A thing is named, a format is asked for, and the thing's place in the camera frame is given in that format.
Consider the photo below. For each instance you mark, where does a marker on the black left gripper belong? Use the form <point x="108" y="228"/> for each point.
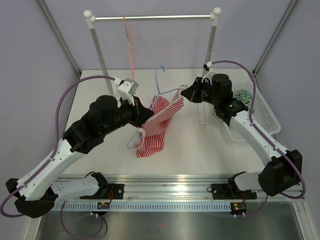
<point x="141" y="114"/>

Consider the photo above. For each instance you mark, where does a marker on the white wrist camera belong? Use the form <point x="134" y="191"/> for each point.
<point x="208" y="71"/>
<point x="126" y="89"/>

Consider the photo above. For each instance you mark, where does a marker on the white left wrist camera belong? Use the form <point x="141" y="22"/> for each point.
<point x="126" y="89"/>

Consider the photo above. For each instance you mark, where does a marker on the aluminium mounting rail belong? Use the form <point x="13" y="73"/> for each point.
<point x="167" y="187"/>

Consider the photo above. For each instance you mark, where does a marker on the white plastic basket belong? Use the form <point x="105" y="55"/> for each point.
<point x="262" y="113"/>

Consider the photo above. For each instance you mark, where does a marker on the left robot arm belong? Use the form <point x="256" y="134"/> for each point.
<point x="38" y="192"/>

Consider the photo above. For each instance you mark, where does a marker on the blue wire hanger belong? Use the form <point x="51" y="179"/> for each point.
<point x="138" y="135"/>

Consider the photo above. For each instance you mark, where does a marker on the red striped tank top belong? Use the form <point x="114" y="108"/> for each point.
<point x="153" y="131"/>

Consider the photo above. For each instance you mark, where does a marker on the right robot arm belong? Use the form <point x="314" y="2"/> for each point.
<point x="282" y="167"/>

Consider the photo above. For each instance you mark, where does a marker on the white and silver clothes rack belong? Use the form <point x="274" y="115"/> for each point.
<point x="91" y="20"/>

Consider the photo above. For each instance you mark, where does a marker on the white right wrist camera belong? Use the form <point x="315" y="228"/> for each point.
<point x="208" y="71"/>

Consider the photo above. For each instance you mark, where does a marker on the pink wire hanger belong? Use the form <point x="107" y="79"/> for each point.
<point x="128" y="32"/>

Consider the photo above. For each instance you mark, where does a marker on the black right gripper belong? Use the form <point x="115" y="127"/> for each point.
<point x="192" y="92"/>

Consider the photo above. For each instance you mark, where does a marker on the white slotted cable duct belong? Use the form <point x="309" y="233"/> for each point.
<point x="121" y="206"/>

